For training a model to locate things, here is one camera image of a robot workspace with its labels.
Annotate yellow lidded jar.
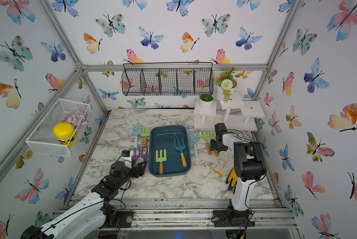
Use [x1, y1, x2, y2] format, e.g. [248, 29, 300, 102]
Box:
[53, 122, 77, 148]

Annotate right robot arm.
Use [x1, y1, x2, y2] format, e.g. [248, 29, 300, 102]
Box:
[210, 123, 267, 228]

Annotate teal rake yellow handle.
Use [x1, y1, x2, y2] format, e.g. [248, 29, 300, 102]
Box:
[174, 137, 187, 168]

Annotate light blue fork rake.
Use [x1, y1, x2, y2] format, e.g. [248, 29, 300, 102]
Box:
[132, 124, 142, 149]

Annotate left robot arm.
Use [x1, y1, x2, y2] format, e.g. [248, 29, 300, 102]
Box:
[21, 161, 147, 239]

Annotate purple fork pink handle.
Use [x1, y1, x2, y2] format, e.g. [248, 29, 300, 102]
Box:
[132, 147, 141, 161]

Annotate small white pot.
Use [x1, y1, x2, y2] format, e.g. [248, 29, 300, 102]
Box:
[199, 94, 214, 110]

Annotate white mesh wall basket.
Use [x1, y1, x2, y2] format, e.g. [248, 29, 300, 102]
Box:
[26, 98, 91, 157]

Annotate yellow black work glove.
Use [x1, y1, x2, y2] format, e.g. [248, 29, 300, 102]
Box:
[225, 168, 238, 192]

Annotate white pot with flowers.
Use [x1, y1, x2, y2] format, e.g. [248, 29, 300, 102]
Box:
[215, 67, 242, 103]

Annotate pink flower bunch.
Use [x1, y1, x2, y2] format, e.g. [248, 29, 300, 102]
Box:
[62, 111, 88, 129]

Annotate purple rake pink handle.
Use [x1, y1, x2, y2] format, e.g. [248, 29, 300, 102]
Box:
[140, 146, 149, 161]

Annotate black wire wall basket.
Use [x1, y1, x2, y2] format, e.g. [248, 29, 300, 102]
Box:
[121, 61, 214, 98]

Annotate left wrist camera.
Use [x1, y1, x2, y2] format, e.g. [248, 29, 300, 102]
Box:
[120, 150, 133, 162]

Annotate light blue hand rake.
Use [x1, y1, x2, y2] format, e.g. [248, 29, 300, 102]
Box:
[189, 130, 199, 158]

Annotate teal plastic storage box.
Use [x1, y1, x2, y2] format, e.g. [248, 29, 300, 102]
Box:
[149, 125, 191, 177]

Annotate white tiered plant stand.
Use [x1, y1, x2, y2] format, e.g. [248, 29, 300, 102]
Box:
[194, 92, 266, 131]

